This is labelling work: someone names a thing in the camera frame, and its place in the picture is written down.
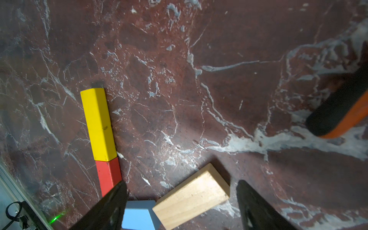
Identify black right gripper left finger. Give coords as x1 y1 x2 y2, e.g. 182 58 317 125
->
70 181 128 230

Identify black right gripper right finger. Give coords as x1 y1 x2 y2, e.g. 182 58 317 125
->
236 180 296 230

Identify light blue block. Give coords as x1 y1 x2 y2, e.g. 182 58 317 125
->
121 200 161 230

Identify red block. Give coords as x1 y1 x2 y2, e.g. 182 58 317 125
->
96 157 122 196

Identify natural wood block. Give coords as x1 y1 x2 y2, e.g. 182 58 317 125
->
152 163 230 230

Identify yellow short block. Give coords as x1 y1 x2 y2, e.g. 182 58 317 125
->
80 88 117 162

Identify orange groove joint pliers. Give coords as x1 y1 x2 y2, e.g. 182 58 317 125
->
305 66 368 139

